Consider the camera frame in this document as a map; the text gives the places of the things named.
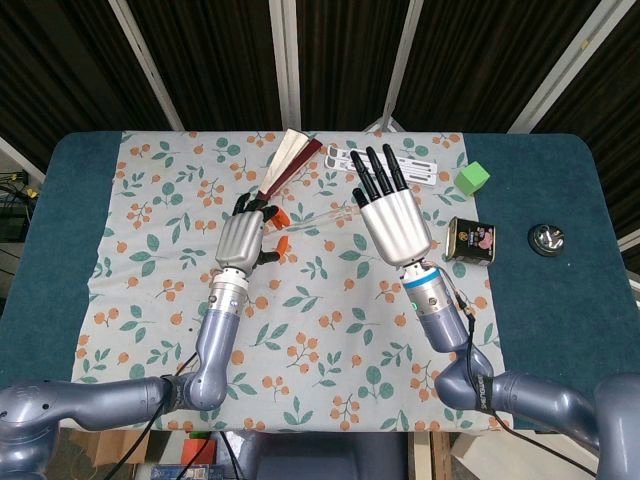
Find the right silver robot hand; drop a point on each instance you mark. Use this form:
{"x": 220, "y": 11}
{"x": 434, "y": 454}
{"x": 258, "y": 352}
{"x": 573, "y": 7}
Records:
{"x": 395, "y": 225}

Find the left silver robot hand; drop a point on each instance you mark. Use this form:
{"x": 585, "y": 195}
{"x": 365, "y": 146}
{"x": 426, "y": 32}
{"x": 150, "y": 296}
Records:
{"x": 240, "y": 242}

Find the clear glass tube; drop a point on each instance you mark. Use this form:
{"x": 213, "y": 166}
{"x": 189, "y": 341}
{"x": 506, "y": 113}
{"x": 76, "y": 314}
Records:
{"x": 320, "y": 218}

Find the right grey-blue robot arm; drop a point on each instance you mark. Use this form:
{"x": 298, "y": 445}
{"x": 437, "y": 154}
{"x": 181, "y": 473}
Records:
{"x": 445, "y": 325}

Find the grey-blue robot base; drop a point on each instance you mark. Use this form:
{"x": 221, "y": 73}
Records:
{"x": 325, "y": 457}

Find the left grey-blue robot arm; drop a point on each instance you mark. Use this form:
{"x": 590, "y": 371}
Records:
{"x": 217, "y": 340}

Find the black luncheon meat can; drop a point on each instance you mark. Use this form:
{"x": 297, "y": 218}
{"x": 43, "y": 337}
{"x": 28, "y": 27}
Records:
{"x": 470, "y": 240}

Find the green cube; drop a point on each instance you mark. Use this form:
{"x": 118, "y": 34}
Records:
{"x": 471, "y": 179}

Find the dark red folding fan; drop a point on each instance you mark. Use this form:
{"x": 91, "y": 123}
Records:
{"x": 290, "y": 160}

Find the orange fruit print tablecloth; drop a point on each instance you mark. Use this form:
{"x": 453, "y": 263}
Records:
{"x": 325, "y": 340}

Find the metal call bell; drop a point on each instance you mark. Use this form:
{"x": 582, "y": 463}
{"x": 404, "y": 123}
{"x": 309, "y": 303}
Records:
{"x": 547, "y": 239}

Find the teal table cover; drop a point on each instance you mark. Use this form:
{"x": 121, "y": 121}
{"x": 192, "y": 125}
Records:
{"x": 550, "y": 175}

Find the orange box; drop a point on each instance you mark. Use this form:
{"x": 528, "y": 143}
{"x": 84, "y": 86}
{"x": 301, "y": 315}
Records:
{"x": 197, "y": 450}

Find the wooden board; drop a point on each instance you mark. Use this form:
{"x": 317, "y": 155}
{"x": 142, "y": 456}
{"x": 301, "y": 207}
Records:
{"x": 430, "y": 457}

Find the blue printed box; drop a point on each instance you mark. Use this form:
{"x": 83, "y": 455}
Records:
{"x": 187, "y": 472}

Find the brown cardboard box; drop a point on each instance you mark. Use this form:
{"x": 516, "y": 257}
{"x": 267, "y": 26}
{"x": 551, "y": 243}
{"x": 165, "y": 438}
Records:
{"x": 120, "y": 447}

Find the white frame post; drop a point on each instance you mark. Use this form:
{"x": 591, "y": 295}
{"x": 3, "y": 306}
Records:
{"x": 400, "y": 70}
{"x": 150, "y": 70}
{"x": 560, "y": 70}
{"x": 286, "y": 65}

